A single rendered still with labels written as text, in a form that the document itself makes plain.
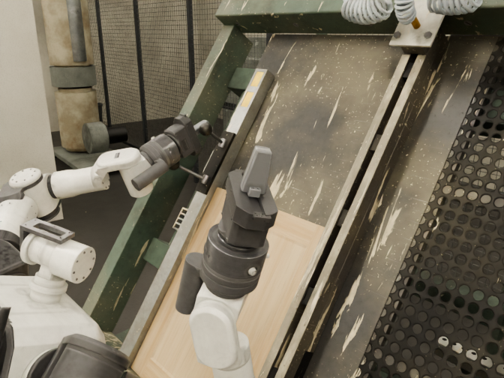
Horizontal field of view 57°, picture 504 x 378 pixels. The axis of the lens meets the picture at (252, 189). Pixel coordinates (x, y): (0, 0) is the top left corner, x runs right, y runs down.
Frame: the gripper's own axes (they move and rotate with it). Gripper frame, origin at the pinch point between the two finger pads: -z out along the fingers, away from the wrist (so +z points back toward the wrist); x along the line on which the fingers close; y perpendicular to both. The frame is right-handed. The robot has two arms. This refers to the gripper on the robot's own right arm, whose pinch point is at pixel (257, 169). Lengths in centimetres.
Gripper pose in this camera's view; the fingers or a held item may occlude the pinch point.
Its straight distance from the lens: 60.0
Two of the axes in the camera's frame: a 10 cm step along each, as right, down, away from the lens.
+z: -2.4, 8.6, 4.5
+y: 9.6, 1.3, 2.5
